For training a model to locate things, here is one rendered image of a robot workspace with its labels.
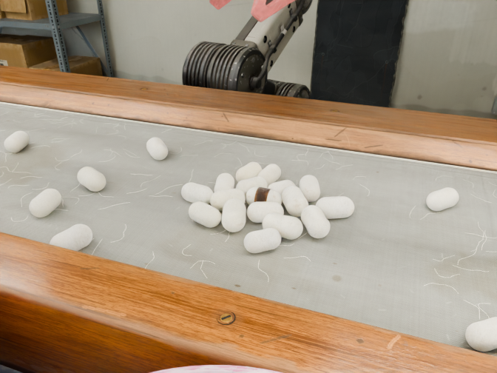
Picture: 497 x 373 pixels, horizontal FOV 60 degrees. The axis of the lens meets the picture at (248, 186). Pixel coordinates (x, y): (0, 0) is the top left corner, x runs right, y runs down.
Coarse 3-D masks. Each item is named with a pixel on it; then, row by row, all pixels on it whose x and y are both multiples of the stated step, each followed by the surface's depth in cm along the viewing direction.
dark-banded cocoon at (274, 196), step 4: (252, 188) 43; (256, 188) 42; (248, 192) 42; (252, 192) 42; (268, 192) 42; (272, 192) 42; (276, 192) 42; (248, 196) 42; (252, 196) 42; (268, 196) 42; (272, 196) 42; (276, 196) 42; (280, 196) 42; (248, 200) 42; (252, 200) 42; (268, 200) 41; (272, 200) 41; (276, 200) 42; (280, 200) 42; (280, 204) 42
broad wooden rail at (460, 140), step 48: (0, 96) 71; (48, 96) 69; (96, 96) 66; (144, 96) 66; (192, 96) 66; (240, 96) 66; (336, 144) 55; (384, 144) 54; (432, 144) 52; (480, 144) 51
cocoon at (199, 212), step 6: (192, 204) 40; (198, 204) 40; (204, 204) 40; (192, 210) 40; (198, 210) 40; (204, 210) 39; (210, 210) 39; (216, 210) 40; (192, 216) 40; (198, 216) 40; (204, 216) 39; (210, 216) 39; (216, 216) 39; (198, 222) 40; (204, 222) 39; (210, 222) 39; (216, 222) 39
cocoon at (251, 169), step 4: (248, 164) 47; (252, 164) 47; (256, 164) 47; (240, 168) 47; (244, 168) 46; (248, 168) 46; (252, 168) 47; (256, 168) 47; (260, 168) 47; (236, 172) 47; (240, 172) 46; (244, 172) 46; (248, 172) 46; (252, 172) 46; (256, 172) 47; (236, 176) 46; (240, 176) 46; (244, 176) 46; (248, 176) 46; (252, 176) 46; (256, 176) 47; (240, 180) 46
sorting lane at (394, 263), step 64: (0, 128) 61; (64, 128) 61; (128, 128) 61; (0, 192) 46; (64, 192) 46; (128, 192) 46; (320, 192) 46; (384, 192) 46; (128, 256) 37; (192, 256) 37; (256, 256) 37; (320, 256) 37; (384, 256) 37; (448, 256) 37; (384, 320) 30; (448, 320) 30
